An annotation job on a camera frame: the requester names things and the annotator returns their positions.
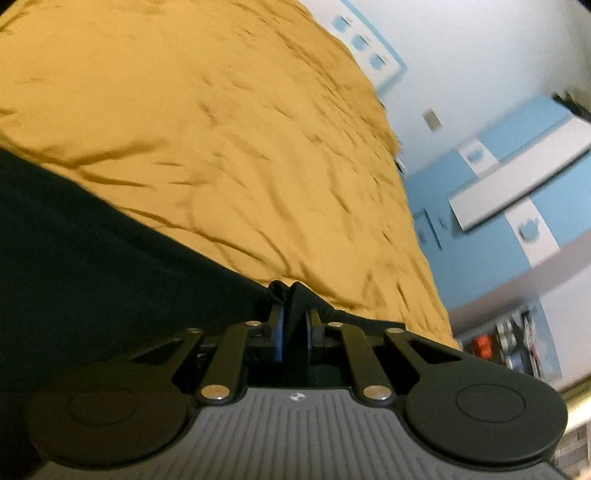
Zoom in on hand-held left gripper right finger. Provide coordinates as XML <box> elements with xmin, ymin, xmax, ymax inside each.
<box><xmin>304</xmin><ymin>308</ymin><xmax>466</xmax><ymax>404</ymax></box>

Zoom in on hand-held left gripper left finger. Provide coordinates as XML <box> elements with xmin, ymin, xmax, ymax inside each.
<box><xmin>130</xmin><ymin>305</ymin><xmax>286</xmax><ymax>404</ymax></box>

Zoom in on black pants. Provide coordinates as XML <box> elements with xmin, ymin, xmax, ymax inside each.
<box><xmin>0</xmin><ymin>148</ymin><xmax>409</xmax><ymax>407</ymax></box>

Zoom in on blue white wardrobe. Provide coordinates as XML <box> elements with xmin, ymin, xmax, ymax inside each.
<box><xmin>404</xmin><ymin>91</ymin><xmax>591</xmax><ymax>385</ymax></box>

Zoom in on white shoe rack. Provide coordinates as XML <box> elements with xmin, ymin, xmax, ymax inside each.
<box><xmin>459</xmin><ymin>306</ymin><xmax>562</xmax><ymax>377</ymax></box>

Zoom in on yellow bed blanket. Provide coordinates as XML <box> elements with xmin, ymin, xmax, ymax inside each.
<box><xmin>0</xmin><ymin>0</ymin><xmax>461</xmax><ymax>352</ymax></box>

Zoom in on white blue headboard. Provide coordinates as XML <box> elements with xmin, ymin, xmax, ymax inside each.
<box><xmin>330</xmin><ymin>0</ymin><xmax>409</xmax><ymax>94</ymax></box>

